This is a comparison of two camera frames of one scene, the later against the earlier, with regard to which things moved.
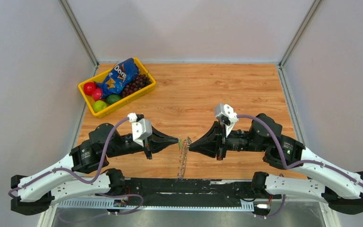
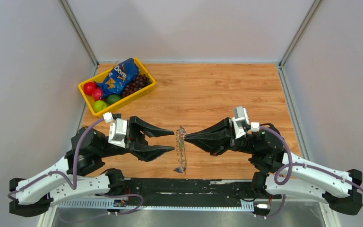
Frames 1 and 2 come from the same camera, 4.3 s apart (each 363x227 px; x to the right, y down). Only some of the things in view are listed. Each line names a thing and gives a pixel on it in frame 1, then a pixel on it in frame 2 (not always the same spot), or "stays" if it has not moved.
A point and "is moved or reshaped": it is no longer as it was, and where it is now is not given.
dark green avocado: x=113 y=98 stays
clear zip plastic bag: x=183 y=158 is moved or reshaped
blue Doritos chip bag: x=120 y=74 stays
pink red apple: x=97 y=94 stays
